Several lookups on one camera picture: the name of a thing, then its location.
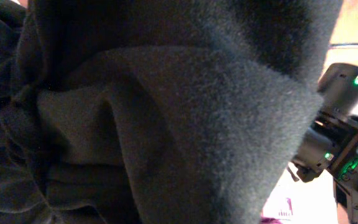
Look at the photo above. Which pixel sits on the black garment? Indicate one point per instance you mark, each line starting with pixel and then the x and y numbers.
pixel 154 111

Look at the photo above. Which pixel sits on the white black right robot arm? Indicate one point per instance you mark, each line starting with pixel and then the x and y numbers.
pixel 331 142

